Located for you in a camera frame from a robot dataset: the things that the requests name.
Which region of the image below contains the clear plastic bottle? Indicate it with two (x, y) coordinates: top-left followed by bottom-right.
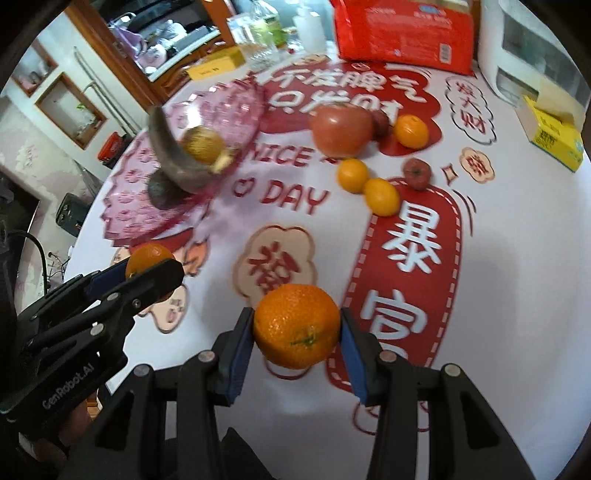
(250, 0), (287, 48)

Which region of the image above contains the orange kumquat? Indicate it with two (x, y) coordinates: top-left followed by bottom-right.
(337, 158), (370, 194)
(363, 178), (401, 217)

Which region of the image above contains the red paper cup package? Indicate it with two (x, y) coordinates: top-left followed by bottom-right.
(332, 0), (474, 75)

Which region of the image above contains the small orange mandarin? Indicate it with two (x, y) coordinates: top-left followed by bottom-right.
(125, 243), (174, 279)

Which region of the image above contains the yellow tissue box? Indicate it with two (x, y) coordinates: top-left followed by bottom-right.
(516, 96), (584, 172)

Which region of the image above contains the small red wrinkled fruit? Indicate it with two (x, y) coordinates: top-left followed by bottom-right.
(403, 157), (432, 191)

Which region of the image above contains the printed red white tablecloth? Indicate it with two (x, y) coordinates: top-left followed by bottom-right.
(64, 48), (591, 480)

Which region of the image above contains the orange mandarin by apple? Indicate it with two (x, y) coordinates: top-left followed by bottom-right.
(394, 114), (430, 150)

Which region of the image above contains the overripe brown banana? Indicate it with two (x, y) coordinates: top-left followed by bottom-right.
(147, 106), (238, 195)

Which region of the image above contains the yellow-brown round fruit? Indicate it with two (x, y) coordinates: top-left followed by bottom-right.
(180, 126), (225, 165)

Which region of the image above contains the dark red small fruit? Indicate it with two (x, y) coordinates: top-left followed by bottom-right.
(370, 110), (391, 141)

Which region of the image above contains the dark air fryer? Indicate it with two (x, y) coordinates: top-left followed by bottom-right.
(55, 193), (90, 238)

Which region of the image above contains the yellow flat box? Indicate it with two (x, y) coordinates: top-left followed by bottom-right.
(186, 46), (245, 81)

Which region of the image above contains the clear drinking glass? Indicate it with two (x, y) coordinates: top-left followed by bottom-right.
(226, 13), (280, 73)

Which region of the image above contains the dark avocado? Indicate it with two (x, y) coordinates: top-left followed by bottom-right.
(146, 169), (189, 210)

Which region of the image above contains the white appliance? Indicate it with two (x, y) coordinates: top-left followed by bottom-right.
(478, 1), (590, 129)

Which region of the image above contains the wooden cabinet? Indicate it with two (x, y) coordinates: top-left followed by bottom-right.
(65, 0), (236, 109)

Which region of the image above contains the white squeeze bottle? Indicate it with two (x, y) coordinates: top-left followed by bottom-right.
(293, 4), (327, 54)

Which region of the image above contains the red plastic bucket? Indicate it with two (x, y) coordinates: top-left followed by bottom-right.
(97, 132), (128, 166)

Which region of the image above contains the large red apple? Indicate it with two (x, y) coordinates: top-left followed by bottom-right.
(308, 104), (374, 158)

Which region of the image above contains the pink plastic fruit plate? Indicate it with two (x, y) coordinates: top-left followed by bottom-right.
(101, 77), (266, 246)

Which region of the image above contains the large orange mandarin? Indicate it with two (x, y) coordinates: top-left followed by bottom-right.
(253, 284), (341, 370)

